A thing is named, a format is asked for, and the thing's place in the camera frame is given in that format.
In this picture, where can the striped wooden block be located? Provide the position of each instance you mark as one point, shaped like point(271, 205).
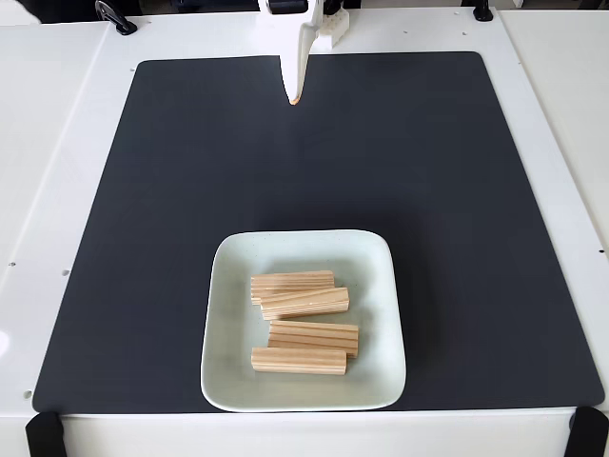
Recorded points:
point(290, 280)
point(304, 303)

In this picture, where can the grooved wooden block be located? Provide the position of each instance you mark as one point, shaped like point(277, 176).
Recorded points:
point(314, 333)

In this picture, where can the smooth wooden block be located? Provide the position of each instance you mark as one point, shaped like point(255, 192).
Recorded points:
point(300, 361)

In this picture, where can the pale green square plate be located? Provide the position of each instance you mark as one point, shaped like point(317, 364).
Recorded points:
point(228, 295)

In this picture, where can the black base clamp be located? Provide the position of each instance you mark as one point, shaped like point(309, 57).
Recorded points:
point(333, 5)

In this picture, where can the black table clamp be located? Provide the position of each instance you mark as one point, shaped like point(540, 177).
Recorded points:
point(483, 12)
point(114, 16)

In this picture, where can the black rubber mat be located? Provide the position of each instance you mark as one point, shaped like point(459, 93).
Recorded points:
point(143, 285)

